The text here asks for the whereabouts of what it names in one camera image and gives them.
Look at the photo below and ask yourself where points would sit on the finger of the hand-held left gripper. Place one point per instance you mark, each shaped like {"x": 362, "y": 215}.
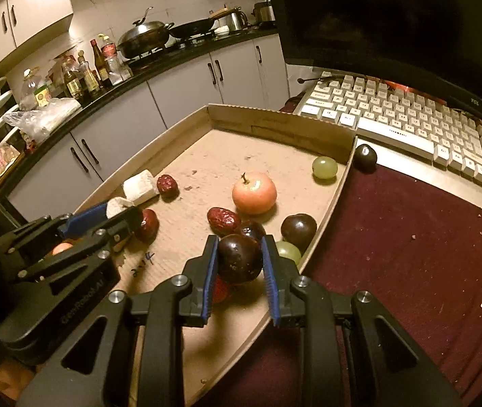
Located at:
{"x": 84, "y": 220}
{"x": 126, "y": 222}

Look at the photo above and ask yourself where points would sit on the small dark grape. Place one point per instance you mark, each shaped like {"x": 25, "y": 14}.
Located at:
{"x": 365, "y": 158}

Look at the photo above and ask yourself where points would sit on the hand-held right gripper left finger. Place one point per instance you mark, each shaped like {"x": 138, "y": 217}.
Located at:
{"x": 211, "y": 280}

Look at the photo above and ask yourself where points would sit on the dark cherry plum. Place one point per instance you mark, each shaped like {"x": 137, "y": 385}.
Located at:
{"x": 239, "y": 259}

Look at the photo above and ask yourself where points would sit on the row of condiment bottles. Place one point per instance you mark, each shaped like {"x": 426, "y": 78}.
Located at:
{"x": 84, "y": 76}

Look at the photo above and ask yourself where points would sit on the pink yellow apple with stem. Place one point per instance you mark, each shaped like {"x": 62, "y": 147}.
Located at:
{"x": 253, "y": 193}

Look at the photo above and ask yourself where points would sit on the black kitchen countertop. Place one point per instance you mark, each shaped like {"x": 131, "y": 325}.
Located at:
{"x": 109, "y": 89}

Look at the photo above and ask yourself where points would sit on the clear plastic bag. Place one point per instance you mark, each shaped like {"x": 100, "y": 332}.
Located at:
{"x": 41, "y": 118}

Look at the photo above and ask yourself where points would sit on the green grape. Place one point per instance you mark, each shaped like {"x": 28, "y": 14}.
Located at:
{"x": 288, "y": 252}
{"x": 324, "y": 167}

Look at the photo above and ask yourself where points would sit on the black computer monitor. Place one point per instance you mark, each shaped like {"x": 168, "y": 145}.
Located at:
{"x": 372, "y": 29}

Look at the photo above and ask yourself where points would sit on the small yellowish apple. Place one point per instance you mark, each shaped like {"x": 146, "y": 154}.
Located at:
{"x": 62, "y": 249}

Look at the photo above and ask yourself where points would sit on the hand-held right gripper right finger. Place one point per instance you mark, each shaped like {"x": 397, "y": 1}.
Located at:
{"x": 268, "y": 280}

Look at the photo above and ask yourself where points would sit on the red snack packet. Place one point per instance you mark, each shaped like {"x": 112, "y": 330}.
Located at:
{"x": 3, "y": 163}

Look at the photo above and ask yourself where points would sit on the grey upper kitchen cabinet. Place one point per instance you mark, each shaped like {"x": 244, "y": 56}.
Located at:
{"x": 24, "y": 12}

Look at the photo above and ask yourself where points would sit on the large dark plum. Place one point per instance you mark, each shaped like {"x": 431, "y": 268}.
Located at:
{"x": 298, "y": 228}

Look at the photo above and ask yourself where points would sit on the black frying pan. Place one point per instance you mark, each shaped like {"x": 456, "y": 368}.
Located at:
{"x": 192, "y": 27}

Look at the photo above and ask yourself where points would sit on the white computer keyboard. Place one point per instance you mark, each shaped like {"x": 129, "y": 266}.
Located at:
{"x": 415, "y": 118}

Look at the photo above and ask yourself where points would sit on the grey kitchen base cabinets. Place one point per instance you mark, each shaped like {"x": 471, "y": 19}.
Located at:
{"x": 139, "y": 110}

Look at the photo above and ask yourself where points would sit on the dark round plum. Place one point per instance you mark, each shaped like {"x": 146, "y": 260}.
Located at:
{"x": 253, "y": 228}

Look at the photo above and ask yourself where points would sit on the steel kettle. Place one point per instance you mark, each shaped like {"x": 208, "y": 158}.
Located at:
{"x": 236, "y": 19}

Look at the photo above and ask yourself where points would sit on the steel wok with lid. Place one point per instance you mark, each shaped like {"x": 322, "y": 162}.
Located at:
{"x": 143, "y": 38}

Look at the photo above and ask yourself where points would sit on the small white bowl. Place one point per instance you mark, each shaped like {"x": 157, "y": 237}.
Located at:
{"x": 222, "y": 30}

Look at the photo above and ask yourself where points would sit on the steel rice cooker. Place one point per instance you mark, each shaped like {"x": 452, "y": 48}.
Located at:
{"x": 264, "y": 12}

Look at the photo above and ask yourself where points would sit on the white peeled chunk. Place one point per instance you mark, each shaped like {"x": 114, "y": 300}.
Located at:
{"x": 118, "y": 207}
{"x": 141, "y": 186}

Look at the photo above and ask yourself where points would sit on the cardboard tray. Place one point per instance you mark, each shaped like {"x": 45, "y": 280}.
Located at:
{"x": 207, "y": 165}

